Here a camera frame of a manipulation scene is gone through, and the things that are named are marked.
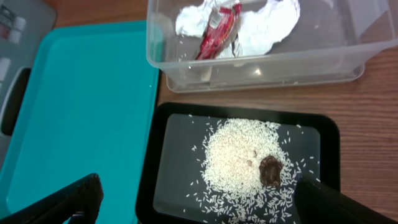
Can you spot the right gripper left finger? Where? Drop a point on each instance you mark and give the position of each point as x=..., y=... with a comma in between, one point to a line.
x=78, y=202

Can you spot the grey dish rack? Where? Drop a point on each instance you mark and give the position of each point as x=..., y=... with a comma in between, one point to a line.
x=24, y=23

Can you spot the white napkin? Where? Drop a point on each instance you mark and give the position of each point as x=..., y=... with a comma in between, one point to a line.
x=258, y=30

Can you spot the red snack wrapper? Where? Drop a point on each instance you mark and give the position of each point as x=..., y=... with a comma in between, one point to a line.
x=221, y=28

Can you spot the pile of white rice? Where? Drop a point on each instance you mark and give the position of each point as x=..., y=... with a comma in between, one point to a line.
x=233, y=150

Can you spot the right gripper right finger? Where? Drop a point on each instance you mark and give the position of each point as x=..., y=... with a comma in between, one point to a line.
x=317, y=203

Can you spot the teal serving tray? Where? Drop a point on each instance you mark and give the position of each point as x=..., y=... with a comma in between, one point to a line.
x=87, y=109

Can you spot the black tray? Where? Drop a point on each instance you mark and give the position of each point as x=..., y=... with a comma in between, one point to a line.
x=170, y=171

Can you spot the brown food scrap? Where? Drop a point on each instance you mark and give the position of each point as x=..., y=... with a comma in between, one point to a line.
x=270, y=169

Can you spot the clear plastic bin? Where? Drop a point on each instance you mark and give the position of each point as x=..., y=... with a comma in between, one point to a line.
x=330, y=43

